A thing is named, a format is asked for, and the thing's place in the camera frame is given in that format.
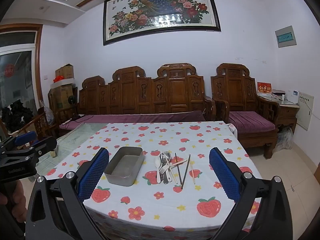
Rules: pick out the clear plastic bag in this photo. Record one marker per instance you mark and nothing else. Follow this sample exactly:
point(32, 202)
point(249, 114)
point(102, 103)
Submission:
point(283, 140)
point(47, 113)

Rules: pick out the small cardboard box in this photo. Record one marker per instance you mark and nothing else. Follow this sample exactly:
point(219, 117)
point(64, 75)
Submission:
point(65, 72)

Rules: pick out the metal spoon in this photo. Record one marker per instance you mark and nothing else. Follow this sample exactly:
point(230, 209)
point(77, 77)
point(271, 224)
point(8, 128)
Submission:
point(168, 156)

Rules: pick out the purple sofa cushion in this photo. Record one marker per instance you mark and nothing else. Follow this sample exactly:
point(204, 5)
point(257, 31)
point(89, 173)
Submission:
point(137, 117)

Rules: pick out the pile of black clothes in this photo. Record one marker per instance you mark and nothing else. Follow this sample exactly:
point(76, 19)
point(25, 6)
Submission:
point(17, 116)

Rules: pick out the person's left hand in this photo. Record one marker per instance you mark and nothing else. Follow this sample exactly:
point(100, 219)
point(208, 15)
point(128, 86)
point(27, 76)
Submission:
point(18, 197)

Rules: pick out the black power strip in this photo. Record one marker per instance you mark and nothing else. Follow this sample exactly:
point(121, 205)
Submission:
point(78, 116)

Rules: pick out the light bamboo chopstick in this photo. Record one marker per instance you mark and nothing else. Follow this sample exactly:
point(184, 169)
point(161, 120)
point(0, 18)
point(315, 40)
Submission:
point(174, 175)
point(192, 172)

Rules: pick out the white wall distribution box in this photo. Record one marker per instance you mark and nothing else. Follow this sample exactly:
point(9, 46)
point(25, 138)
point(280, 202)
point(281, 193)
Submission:
point(305, 111)

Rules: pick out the carved wooden armchair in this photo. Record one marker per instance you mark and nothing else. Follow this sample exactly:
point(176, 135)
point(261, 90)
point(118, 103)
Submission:
point(233, 87)
point(56, 112)

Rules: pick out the metal fork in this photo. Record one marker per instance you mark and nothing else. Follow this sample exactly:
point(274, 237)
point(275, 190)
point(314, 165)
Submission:
point(163, 156)

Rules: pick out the carved wooden sofa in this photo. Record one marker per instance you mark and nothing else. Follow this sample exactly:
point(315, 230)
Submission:
point(175, 92)

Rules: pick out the grey wall electrical panel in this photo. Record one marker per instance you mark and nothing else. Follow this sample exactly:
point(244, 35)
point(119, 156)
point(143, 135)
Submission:
point(285, 37)

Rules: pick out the red gift box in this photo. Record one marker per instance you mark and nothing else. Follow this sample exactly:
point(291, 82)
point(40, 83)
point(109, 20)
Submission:
point(264, 90)

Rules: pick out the orange plastic bag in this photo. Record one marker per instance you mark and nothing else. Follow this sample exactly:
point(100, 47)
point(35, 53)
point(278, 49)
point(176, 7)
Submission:
point(58, 79)

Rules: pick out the small black fan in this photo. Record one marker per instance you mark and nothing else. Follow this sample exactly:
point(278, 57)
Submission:
point(72, 100)

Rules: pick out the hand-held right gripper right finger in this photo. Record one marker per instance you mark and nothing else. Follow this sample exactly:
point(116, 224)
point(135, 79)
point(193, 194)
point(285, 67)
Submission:
point(225, 177)

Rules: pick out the wooden side table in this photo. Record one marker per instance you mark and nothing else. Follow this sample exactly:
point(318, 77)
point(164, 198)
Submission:
point(287, 112)

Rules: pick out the white box device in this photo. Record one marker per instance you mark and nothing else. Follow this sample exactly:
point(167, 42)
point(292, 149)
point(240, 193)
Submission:
point(294, 97)

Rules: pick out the purple armchair cushion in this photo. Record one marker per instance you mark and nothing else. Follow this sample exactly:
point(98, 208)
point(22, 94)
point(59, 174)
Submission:
point(250, 121)

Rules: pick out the wooden framed glass door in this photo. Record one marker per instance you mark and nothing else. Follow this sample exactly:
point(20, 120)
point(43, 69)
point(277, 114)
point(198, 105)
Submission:
point(37, 55)

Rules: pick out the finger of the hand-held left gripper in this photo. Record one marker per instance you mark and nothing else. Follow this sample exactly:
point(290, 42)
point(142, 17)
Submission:
point(25, 137)
point(46, 145)

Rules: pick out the framed peacock painting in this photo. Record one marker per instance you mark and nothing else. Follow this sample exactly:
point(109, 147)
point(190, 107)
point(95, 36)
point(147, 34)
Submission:
point(162, 10)

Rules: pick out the plain wooden chair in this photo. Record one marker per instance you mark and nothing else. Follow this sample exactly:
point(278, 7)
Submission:
point(41, 123)

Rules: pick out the strawberry print tablecloth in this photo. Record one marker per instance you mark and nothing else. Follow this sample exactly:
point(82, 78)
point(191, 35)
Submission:
point(175, 205)

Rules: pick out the metal tray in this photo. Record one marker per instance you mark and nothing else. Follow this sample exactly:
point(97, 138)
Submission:
point(122, 165)

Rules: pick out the white plastic spoon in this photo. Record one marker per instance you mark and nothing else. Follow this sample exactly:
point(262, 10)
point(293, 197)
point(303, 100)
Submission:
point(157, 161)

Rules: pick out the large cardboard box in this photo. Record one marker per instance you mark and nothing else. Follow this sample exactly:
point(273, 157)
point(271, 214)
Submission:
point(62, 96)

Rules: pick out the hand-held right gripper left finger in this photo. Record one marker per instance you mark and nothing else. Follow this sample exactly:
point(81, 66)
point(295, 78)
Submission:
point(93, 176)

